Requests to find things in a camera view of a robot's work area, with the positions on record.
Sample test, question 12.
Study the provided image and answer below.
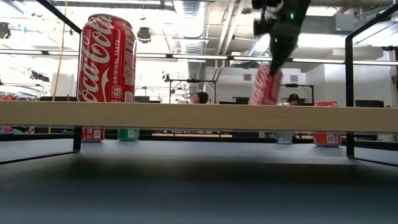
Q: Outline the silver ventilation duct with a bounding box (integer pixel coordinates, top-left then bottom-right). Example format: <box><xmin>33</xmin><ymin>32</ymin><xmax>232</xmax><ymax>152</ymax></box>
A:
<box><xmin>245</xmin><ymin>32</ymin><xmax>273</xmax><ymax>68</ymax></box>
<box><xmin>172</xmin><ymin>0</ymin><xmax>208</xmax><ymax>94</ymax></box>

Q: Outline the green Sprite can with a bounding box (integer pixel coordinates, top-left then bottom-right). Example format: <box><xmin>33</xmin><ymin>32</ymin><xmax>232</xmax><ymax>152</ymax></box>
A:
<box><xmin>117</xmin><ymin>128</ymin><xmax>140</xmax><ymax>142</ymax></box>

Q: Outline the red soda can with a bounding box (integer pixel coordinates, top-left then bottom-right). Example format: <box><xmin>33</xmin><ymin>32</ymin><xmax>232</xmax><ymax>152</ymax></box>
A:
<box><xmin>312</xmin><ymin>100</ymin><xmax>342</xmax><ymax>148</ymax></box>

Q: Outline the long ceiling light rail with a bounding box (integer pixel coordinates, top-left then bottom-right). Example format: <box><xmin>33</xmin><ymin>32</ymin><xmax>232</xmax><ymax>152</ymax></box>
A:
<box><xmin>0</xmin><ymin>48</ymin><xmax>398</xmax><ymax>66</ymax></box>

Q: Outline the yellow cable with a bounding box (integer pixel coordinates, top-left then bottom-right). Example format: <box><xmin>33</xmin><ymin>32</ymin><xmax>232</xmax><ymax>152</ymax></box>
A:
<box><xmin>48</xmin><ymin>0</ymin><xmax>68</xmax><ymax>134</ymax></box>

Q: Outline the person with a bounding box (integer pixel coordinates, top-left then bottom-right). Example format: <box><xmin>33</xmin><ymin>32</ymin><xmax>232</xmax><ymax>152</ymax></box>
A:
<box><xmin>286</xmin><ymin>93</ymin><xmax>301</xmax><ymax>106</ymax></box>
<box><xmin>191</xmin><ymin>91</ymin><xmax>210</xmax><ymax>105</ymax></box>

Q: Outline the wooden shelf black metal frame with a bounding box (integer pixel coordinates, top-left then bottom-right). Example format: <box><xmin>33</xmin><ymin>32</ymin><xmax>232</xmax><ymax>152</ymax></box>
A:
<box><xmin>0</xmin><ymin>0</ymin><xmax>398</xmax><ymax>167</ymax></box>

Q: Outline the black table edge frame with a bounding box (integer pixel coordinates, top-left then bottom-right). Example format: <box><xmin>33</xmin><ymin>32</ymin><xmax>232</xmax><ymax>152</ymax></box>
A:
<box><xmin>0</xmin><ymin>133</ymin><xmax>398</xmax><ymax>150</ymax></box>

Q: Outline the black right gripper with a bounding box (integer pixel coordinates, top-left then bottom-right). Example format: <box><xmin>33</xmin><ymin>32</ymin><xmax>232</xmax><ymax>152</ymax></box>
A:
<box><xmin>269</xmin><ymin>21</ymin><xmax>307</xmax><ymax>77</ymax></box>

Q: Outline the black monitor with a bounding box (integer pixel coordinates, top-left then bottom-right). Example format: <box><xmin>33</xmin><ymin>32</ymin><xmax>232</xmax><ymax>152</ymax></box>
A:
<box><xmin>231</xmin><ymin>96</ymin><xmax>251</xmax><ymax>105</ymax></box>
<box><xmin>354</xmin><ymin>99</ymin><xmax>385</xmax><ymax>108</ymax></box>

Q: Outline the black workstation frame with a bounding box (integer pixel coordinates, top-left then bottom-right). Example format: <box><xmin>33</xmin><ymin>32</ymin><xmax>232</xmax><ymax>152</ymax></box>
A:
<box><xmin>169</xmin><ymin>78</ymin><xmax>218</xmax><ymax>105</ymax></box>
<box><xmin>281</xmin><ymin>83</ymin><xmax>315</xmax><ymax>105</ymax></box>

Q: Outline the silver blue Red Bull can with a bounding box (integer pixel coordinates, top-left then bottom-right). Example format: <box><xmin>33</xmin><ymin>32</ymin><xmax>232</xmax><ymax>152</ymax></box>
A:
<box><xmin>275</xmin><ymin>131</ymin><xmax>295</xmax><ymax>146</ymax></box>

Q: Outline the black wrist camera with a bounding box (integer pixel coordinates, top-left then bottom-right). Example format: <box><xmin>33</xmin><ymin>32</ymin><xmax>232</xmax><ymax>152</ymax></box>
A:
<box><xmin>252</xmin><ymin>17</ymin><xmax>278</xmax><ymax>37</ymax></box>

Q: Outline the grey air handling unit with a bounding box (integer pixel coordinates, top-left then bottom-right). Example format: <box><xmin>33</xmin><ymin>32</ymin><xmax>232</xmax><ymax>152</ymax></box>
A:
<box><xmin>329</xmin><ymin>12</ymin><xmax>355</xmax><ymax>35</ymax></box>

